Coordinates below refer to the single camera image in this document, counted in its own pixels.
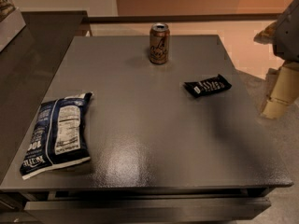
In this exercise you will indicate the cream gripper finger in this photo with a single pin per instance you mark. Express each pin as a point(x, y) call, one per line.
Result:
point(282, 89)
point(266, 36)

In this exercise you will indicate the black RXBAR chocolate bar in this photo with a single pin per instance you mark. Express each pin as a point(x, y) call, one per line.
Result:
point(208, 86)

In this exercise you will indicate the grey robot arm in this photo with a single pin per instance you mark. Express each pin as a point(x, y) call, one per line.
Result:
point(283, 35)

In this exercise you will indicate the blue Kettle chip bag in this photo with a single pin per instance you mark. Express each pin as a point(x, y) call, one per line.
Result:
point(57, 140)

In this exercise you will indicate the tan LaCroix soda can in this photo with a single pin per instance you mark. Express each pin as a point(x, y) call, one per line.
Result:
point(159, 43)

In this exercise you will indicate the grey drawer front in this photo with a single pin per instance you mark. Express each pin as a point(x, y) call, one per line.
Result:
point(147, 211)

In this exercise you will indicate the snack box on counter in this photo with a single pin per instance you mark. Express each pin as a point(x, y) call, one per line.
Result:
point(11, 22)

